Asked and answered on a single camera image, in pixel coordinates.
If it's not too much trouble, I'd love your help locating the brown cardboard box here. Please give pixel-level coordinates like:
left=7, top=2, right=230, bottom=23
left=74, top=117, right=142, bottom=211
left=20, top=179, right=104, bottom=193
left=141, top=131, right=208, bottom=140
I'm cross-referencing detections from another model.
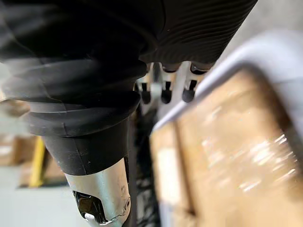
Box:
left=150, top=69, right=303, bottom=227
left=0, top=100, right=66, bottom=188

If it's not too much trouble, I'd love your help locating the grey plastic crate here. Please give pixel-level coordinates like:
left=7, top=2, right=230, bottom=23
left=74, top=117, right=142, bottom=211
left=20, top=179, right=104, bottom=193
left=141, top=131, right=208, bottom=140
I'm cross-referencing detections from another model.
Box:
left=151, top=37, right=303, bottom=227

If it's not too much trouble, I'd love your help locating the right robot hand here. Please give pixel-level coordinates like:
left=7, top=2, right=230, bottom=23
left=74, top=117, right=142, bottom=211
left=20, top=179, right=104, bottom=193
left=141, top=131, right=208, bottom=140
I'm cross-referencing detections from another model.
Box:
left=0, top=0, right=258, bottom=226

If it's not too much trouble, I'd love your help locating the yellow shelf post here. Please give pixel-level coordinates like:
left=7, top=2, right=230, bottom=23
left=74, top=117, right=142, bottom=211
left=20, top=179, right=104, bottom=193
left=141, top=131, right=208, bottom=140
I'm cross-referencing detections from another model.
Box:
left=28, top=136, right=45, bottom=188

